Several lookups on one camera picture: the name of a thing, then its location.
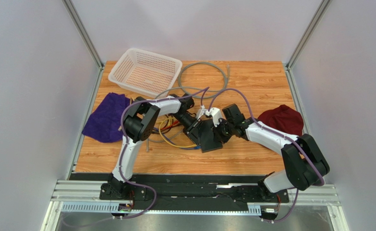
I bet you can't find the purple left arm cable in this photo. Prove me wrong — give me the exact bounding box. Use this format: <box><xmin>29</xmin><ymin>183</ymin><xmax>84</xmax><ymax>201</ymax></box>
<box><xmin>113</xmin><ymin>86</ymin><xmax>211</xmax><ymax>220</ymax></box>

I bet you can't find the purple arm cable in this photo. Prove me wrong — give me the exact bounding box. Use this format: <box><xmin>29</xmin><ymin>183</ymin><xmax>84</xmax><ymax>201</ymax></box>
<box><xmin>207</xmin><ymin>88</ymin><xmax>326</xmax><ymax>224</ymax></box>
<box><xmin>113</xmin><ymin>86</ymin><xmax>211</xmax><ymax>220</ymax></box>

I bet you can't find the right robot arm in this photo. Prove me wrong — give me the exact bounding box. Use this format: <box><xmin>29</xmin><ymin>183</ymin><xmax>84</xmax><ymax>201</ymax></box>
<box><xmin>205</xmin><ymin>104</ymin><xmax>330</xmax><ymax>201</ymax></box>

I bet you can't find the dark red cloth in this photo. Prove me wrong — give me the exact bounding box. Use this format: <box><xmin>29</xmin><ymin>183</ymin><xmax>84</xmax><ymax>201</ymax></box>
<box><xmin>258</xmin><ymin>104</ymin><xmax>304</xmax><ymax>141</ymax></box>

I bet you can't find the purple cloth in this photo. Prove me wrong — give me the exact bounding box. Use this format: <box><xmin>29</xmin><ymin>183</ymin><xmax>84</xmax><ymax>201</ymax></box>
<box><xmin>82</xmin><ymin>92</ymin><xmax>131</xmax><ymax>143</ymax></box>

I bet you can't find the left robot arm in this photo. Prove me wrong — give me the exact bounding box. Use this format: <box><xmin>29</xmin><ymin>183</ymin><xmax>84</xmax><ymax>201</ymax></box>
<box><xmin>100</xmin><ymin>94</ymin><xmax>206</xmax><ymax>200</ymax></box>

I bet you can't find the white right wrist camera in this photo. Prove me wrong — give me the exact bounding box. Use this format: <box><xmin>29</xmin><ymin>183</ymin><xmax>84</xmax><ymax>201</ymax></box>
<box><xmin>205</xmin><ymin>107</ymin><xmax>223</xmax><ymax>127</ymax></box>

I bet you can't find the black network switch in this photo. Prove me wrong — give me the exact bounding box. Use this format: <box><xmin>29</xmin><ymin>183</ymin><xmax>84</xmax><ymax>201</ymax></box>
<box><xmin>197</xmin><ymin>119</ymin><xmax>223</xmax><ymax>153</ymax></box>

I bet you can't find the red ethernet cable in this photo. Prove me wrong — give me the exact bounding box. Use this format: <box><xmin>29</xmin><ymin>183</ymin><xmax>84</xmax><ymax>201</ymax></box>
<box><xmin>157</xmin><ymin>118</ymin><xmax>184</xmax><ymax>132</ymax></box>

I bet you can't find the blue ethernet cable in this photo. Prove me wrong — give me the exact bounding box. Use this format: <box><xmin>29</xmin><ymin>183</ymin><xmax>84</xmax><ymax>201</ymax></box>
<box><xmin>152</xmin><ymin>127</ymin><xmax>201</xmax><ymax>151</ymax></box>

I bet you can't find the white perforated plastic basket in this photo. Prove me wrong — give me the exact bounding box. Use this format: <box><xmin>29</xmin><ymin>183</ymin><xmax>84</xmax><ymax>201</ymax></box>
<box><xmin>108</xmin><ymin>48</ymin><xmax>183</xmax><ymax>98</ymax></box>

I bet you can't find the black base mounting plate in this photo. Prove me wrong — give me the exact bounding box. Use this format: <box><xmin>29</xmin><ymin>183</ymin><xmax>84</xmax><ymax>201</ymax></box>
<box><xmin>99</xmin><ymin>182</ymin><xmax>290</xmax><ymax>203</ymax></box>

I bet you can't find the long grey coiled cable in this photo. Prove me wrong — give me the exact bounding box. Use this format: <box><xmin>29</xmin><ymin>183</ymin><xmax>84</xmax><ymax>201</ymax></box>
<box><xmin>154</xmin><ymin>61</ymin><xmax>231</xmax><ymax>100</ymax></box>

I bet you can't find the black ethernet cable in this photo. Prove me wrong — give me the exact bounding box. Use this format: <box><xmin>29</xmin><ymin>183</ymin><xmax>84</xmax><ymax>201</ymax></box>
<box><xmin>157</xmin><ymin>116</ymin><xmax>182</xmax><ymax>133</ymax></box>

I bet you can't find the aluminium frame rail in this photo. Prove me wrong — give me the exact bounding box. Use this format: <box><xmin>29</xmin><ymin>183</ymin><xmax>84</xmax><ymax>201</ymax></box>
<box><xmin>51</xmin><ymin>180</ymin><xmax>340</xmax><ymax>215</ymax></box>

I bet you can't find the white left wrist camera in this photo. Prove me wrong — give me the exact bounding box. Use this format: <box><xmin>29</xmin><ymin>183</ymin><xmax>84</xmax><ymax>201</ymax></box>
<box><xmin>196</xmin><ymin>105</ymin><xmax>207</xmax><ymax>119</ymax></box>

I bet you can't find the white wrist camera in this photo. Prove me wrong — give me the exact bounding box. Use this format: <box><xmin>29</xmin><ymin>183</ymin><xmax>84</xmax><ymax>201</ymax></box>
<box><xmin>196</xmin><ymin>105</ymin><xmax>207</xmax><ymax>119</ymax></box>
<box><xmin>205</xmin><ymin>107</ymin><xmax>223</xmax><ymax>127</ymax></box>

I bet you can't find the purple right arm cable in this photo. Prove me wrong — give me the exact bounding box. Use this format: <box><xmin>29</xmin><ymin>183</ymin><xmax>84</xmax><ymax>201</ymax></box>
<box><xmin>207</xmin><ymin>88</ymin><xmax>326</xmax><ymax>224</ymax></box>

